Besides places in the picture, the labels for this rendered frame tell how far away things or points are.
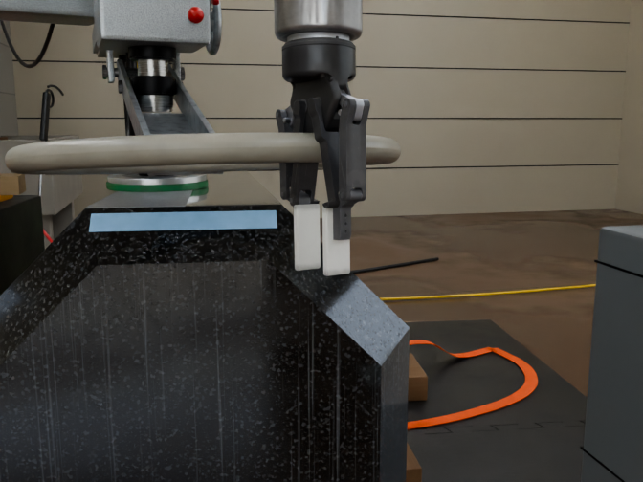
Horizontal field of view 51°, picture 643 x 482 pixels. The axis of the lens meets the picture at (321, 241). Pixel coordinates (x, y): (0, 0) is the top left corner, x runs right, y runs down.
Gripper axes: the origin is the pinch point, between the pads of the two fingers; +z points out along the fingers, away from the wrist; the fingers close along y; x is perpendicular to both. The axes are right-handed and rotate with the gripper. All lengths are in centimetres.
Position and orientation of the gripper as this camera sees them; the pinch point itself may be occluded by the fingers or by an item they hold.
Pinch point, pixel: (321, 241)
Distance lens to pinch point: 69.7
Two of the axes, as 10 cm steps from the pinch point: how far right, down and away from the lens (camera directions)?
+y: -5.8, -0.7, 8.1
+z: 0.1, 10.0, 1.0
